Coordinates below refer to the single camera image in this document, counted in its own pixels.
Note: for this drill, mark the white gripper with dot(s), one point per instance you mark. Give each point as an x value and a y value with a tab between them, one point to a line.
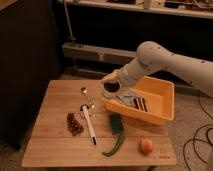
112	78

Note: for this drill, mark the green cup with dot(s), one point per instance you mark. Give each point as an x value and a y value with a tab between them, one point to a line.
111	86

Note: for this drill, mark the white cup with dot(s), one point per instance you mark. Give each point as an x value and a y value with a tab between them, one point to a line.
110	93

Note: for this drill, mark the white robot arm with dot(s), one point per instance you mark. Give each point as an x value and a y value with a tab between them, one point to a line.
132	72

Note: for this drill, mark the yellow plastic tray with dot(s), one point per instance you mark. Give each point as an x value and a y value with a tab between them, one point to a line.
159	101

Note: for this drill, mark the metal spoon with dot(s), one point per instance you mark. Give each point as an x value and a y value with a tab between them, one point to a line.
85	93

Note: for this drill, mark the teal sponge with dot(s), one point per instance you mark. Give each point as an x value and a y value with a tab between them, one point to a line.
116	124

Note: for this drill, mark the green chili pepper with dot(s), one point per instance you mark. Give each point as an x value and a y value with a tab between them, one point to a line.
116	147

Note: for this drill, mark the bunch of dark grapes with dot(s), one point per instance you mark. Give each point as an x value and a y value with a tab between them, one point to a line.
73	125

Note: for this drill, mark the orange peach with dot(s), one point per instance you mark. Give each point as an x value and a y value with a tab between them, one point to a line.
146	146

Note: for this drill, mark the upper shelf board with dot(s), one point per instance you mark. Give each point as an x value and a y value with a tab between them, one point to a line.
140	8

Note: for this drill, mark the white handled kitchen tool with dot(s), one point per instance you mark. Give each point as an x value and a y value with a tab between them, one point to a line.
85	111

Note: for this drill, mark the grey metal shelf rail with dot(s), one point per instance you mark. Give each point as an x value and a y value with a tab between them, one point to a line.
100	53

